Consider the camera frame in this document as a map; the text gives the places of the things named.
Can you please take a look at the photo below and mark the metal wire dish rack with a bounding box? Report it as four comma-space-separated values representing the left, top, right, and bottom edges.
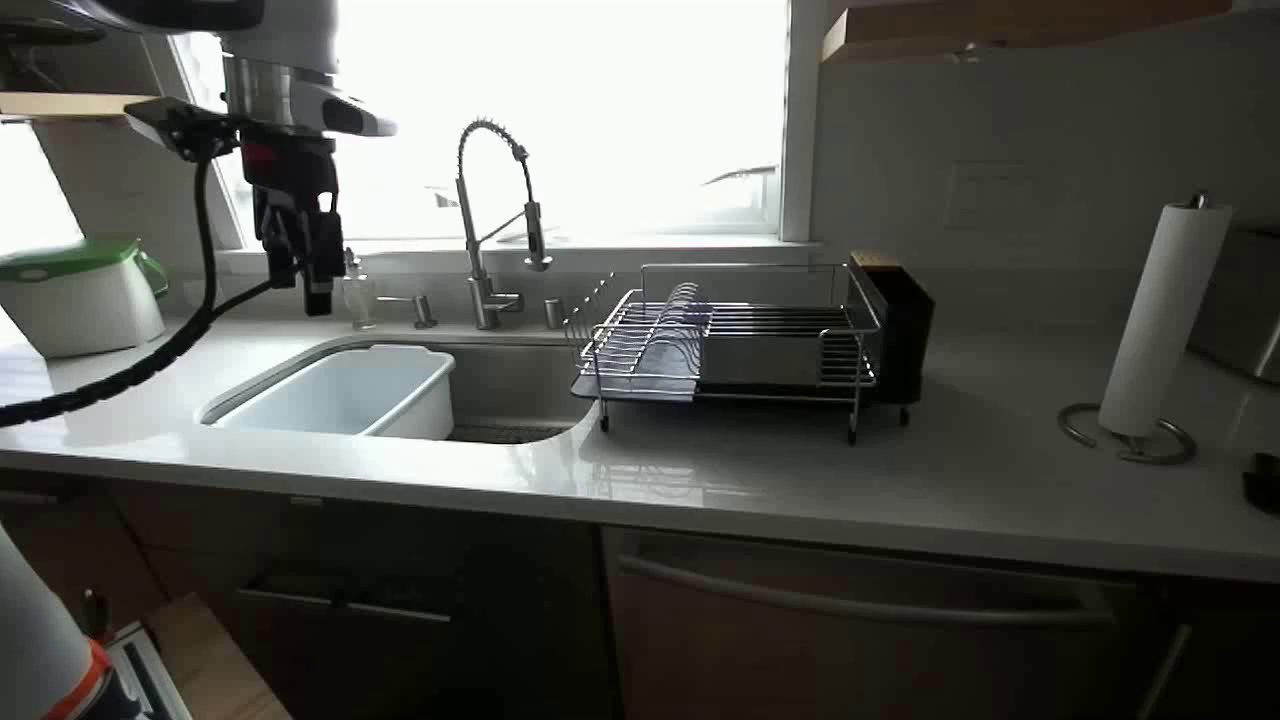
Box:
569, 254, 893, 447

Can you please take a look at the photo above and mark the wooden wall shelf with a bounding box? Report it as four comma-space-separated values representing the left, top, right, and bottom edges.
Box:
817, 0, 1239, 69

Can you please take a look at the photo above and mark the dark wooden cabinet drawer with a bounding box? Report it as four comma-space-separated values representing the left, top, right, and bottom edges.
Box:
100, 474, 621, 720

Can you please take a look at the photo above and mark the white plastic wash basin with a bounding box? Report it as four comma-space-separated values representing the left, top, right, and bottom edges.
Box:
206, 341, 460, 444

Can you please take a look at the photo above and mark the glass soap dispenser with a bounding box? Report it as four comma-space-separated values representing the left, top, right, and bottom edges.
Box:
335, 249, 379, 335

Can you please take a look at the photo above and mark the cardboard box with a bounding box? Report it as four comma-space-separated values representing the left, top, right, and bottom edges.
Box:
108, 589, 293, 720

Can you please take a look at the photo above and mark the black utensil holder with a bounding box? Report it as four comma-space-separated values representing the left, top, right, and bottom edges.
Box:
848, 249, 940, 406

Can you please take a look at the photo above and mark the white paper towel roll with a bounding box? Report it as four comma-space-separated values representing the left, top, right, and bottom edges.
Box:
1093, 195, 1239, 444

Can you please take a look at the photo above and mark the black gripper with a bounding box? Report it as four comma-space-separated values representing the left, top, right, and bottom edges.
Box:
234, 132, 350, 321

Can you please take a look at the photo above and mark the dishwasher front with handle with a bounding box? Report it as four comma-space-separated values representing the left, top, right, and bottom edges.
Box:
601, 522, 1168, 720

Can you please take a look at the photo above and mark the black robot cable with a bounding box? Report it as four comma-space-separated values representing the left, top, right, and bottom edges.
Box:
0, 136, 278, 431

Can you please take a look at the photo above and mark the stainless steel sink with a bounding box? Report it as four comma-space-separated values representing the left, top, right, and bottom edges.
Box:
195, 329, 608, 450

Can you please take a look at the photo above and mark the white container green lid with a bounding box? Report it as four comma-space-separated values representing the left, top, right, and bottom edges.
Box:
0, 231, 176, 365

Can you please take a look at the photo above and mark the chrome faucet lever handle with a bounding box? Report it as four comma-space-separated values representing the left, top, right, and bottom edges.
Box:
477, 284, 527, 329

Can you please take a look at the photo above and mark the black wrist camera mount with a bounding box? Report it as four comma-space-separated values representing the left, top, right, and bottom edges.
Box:
125, 96, 246, 167

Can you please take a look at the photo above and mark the chrome spring neck faucet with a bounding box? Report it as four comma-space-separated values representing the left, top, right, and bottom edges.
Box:
450, 117, 554, 335

